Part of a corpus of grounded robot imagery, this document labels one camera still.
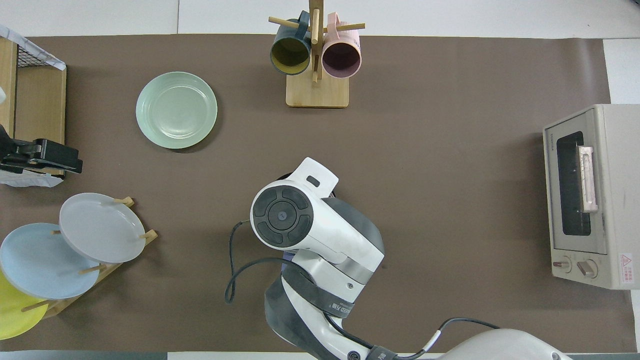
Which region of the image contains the light green plate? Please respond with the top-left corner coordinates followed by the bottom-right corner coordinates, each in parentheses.
top-left (135, 71), bottom-right (218, 150)

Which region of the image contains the yellow plate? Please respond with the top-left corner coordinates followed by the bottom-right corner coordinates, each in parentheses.
top-left (0, 270), bottom-right (50, 341)

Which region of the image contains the brown table mat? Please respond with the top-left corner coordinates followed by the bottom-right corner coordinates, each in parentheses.
top-left (0, 34), bottom-right (636, 353)

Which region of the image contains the dark teal mug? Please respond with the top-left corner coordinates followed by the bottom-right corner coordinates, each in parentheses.
top-left (270, 11), bottom-right (312, 76)

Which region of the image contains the grey plate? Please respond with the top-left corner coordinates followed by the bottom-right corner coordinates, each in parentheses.
top-left (59, 192), bottom-right (147, 264)

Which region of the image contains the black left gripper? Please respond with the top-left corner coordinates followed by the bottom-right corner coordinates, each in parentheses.
top-left (0, 125), bottom-right (83, 175)

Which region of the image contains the wooden mug rack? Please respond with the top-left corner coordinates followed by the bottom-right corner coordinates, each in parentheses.
top-left (268, 0), bottom-right (366, 109)

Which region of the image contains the white patterned plastic sheet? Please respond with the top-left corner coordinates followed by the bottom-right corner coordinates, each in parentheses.
top-left (0, 167), bottom-right (65, 188)
top-left (0, 24), bottom-right (67, 71)

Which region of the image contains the pink ribbed mug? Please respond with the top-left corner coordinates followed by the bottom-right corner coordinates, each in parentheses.
top-left (322, 12), bottom-right (362, 79)

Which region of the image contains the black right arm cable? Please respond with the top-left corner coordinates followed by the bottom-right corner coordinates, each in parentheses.
top-left (225, 219), bottom-right (501, 360)

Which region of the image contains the light wooden board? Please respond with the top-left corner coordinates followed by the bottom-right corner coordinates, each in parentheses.
top-left (0, 39), bottom-right (19, 151)

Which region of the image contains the light blue plate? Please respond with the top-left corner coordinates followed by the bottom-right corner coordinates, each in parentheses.
top-left (0, 222), bottom-right (101, 300)

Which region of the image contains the black wire basket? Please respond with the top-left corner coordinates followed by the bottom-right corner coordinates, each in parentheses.
top-left (15, 42), bottom-right (57, 69)

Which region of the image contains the wooden plate rack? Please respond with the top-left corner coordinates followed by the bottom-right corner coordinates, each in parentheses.
top-left (20, 196), bottom-right (159, 320)

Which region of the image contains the beige toaster oven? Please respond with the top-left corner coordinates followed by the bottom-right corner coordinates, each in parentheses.
top-left (543, 104), bottom-right (640, 290)

